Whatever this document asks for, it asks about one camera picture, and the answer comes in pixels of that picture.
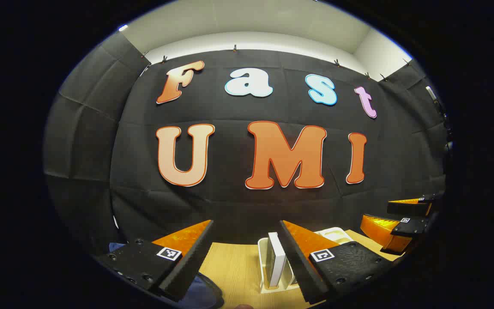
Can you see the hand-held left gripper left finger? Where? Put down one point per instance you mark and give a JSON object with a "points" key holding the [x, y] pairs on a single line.
{"points": [[187, 262]]}

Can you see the blue schoolbag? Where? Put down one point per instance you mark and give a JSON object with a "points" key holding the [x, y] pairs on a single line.
{"points": [[200, 296]]}

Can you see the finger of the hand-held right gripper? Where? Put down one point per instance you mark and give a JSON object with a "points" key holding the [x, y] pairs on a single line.
{"points": [[410, 227], [405, 208]]}

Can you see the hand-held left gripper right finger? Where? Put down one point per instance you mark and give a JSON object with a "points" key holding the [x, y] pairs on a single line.
{"points": [[300, 266]]}

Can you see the white bookshelf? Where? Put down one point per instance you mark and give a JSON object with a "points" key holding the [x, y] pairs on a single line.
{"points": [[262, 266]]}

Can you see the grey portrait cover book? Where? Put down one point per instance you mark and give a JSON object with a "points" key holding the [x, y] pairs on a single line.
{"points": [[276, 257]]}

